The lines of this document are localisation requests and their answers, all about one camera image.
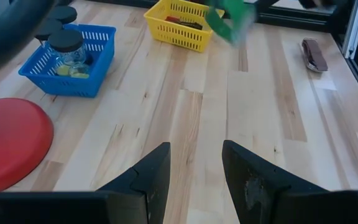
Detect yellow slotted plastic basket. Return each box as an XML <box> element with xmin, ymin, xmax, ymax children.
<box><xmin>144</xmin><ymin>0</ymin><xmax>225</xmax><ymax>53</ymax></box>

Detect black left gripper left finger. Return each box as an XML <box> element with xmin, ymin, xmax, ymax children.
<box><xmin>97</xmin><ymin>142</ymin><xmax>172</xmax><ymax>224</ymax></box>

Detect hourglass with yellow sand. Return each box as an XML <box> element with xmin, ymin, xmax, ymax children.
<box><xmin>47</xmin><ymin>29</ymin><xmax>91</xmax><ymax>79</ymax></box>

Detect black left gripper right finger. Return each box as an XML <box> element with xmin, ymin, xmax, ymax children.
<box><xmin>222</xmin><ymin>139</ymin><xmax>329</xmax><ymax>224</ymax></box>

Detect black-lidded glass hourglass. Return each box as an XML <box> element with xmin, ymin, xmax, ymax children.
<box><xmin>47</xmin><ymin>5</ymin><xmax>78</xmax><ymax>26</ymax></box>

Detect red desk lamp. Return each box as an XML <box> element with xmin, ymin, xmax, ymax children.
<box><xmin>0</xmin><ymin>98</ymin><xmax>55</xmax><ymax>193</ymax></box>

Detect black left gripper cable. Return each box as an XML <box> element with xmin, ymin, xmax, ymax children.
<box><xmin>0</xmin><ymin>0</ymin><xmax>56</xmax><ymax>79</ymax></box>

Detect blue slotted plastic basket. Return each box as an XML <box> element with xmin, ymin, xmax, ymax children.
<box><xmin>18</xmin><ymin>24</ymin><xmax>117</xmax><ymax>98</ymax></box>

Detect brown strap wristwatch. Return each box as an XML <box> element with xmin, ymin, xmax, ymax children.
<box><xmin>301</xmin><ymin>37</ymin><xmax>329</xmax><ymax>73</ymax></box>

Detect aluminium frame post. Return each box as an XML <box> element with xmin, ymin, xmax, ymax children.
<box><xmin>342</xmin><ymin>0</ymin><xmax>358</xmax><ymax>60</ymax></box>

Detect green-rimmed white wall clock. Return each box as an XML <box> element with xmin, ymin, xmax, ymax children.
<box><xmin>204</xmin><ymin>0</ymin><xmax>257</xmax><ymax>45</ymax></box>

